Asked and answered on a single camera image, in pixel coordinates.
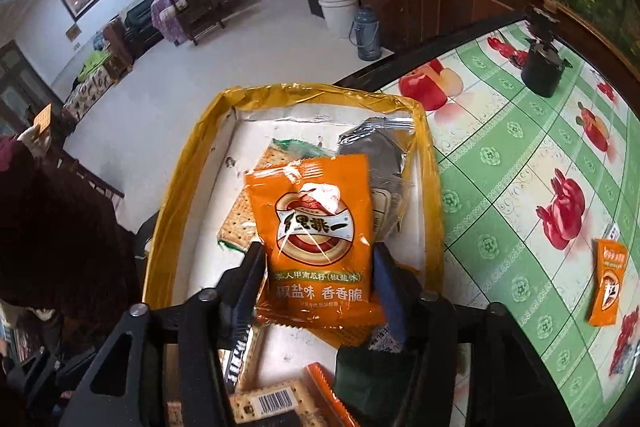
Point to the dark green snack packet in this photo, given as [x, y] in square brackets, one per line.
[370, 382]

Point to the black cup-shaped holder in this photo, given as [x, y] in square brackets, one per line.
[540, 72]

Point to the dark wooden chair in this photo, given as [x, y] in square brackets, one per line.
[192, 14]

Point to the orange seed snack packet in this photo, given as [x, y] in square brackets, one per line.
[315, 227]

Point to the white tray with yellow edge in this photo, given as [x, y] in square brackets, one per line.
[215, 207]

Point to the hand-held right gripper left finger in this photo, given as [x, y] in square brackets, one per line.
[247, 292]

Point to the small black box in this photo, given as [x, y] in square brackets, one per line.
[542, 24]

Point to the white plastic bucket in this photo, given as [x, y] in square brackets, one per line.
[340, 14]

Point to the small orange snack packet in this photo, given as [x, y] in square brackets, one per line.
[607, 287]

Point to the floral cloth-covered side table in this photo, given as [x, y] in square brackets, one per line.
[90, 89]

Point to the person's dark red clothing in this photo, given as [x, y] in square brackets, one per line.
[60, 232]

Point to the blue thermos flask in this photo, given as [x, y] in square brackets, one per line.
[367, 37]

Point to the green-edged clear cracker packet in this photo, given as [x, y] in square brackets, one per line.
[240, 217]

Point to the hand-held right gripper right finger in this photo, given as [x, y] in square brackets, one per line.
[390, 297]

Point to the orange-edged clear cracker packet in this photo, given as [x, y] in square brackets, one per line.
[272, 402]

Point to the black and white snack packet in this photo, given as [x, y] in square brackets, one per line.
[242, 364]

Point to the silver foil snack packet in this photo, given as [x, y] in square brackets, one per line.
[372, 157]

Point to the small white candy packet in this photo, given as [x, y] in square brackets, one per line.
[612, 233]
[382, 343]

